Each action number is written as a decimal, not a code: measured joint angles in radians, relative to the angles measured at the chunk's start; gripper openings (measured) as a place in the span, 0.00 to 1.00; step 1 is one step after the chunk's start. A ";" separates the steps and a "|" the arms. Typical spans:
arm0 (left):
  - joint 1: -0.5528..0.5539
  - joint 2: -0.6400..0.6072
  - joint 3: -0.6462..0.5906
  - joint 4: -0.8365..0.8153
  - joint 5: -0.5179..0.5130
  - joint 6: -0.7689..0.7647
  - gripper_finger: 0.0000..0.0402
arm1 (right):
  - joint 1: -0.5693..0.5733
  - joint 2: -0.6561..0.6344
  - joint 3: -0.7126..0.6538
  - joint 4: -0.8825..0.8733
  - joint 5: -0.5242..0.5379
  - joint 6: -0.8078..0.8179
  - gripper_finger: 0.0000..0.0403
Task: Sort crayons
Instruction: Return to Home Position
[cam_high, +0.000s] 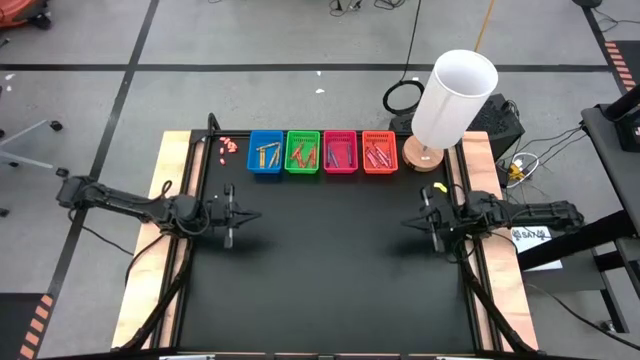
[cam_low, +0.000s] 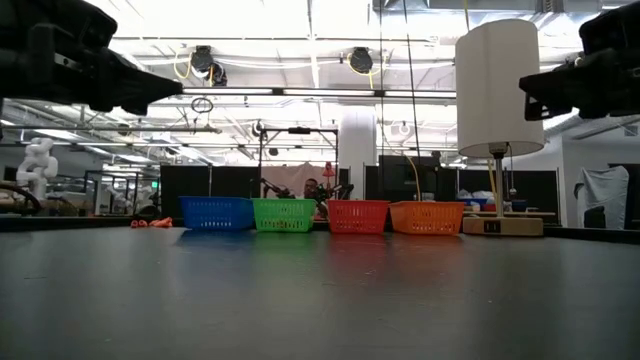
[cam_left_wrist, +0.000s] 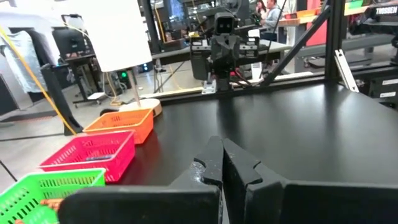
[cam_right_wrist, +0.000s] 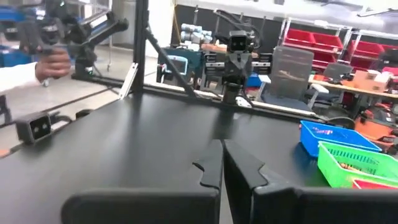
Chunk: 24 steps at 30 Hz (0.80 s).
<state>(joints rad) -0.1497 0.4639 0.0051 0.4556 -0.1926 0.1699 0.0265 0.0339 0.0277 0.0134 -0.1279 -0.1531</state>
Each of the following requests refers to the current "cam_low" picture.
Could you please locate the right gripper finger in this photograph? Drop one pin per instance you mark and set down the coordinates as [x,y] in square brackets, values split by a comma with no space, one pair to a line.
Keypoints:
[547,92]

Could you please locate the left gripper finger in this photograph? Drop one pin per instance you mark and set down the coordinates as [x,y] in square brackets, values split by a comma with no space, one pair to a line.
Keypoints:
[145,87]

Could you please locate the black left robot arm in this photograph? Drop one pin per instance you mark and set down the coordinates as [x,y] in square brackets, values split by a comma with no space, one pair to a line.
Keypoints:
[20,20]

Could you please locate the white shade wooden table lamp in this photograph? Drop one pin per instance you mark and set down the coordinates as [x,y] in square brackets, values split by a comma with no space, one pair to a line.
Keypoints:
[500,90]

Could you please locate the white robot figure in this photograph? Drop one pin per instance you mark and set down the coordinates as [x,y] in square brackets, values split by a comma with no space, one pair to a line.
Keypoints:
[37,165]

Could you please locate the grey cloth covered machine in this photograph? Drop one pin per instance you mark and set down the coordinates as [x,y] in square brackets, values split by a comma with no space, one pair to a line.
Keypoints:
[602,190]

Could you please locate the black partition panel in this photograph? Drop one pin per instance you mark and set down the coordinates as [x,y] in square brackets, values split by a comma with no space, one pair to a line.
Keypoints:
[395,175]
[195,182]

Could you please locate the blue plastic basket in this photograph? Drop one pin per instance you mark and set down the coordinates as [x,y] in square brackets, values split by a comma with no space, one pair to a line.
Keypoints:
[215,214]

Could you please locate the pink curtain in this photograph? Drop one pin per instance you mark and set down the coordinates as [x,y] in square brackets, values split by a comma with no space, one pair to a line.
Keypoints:
[290,175]

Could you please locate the orange plastic basket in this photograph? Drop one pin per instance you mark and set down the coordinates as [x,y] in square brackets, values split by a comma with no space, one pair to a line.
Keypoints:
[427,218]

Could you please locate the green plastic basket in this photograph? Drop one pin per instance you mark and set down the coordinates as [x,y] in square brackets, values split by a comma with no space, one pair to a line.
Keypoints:
[284,215]

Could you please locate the person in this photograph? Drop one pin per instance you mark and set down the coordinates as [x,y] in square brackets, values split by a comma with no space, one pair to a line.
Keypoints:
[310,189]

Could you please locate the white round column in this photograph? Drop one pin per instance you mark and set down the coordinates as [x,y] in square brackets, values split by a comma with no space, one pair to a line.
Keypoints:
[357,150]

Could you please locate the small red lamp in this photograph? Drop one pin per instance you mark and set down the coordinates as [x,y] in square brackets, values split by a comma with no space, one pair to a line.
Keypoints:
[328,170]

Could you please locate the red plastic basket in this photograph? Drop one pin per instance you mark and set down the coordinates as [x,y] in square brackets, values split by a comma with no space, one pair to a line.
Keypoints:
[357,217]

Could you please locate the ceiling light rail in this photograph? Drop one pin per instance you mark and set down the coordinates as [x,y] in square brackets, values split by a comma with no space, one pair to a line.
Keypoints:
[300,92]

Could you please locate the black gantry frame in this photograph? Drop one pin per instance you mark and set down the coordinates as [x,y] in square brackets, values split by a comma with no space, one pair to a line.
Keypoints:
[300,130]

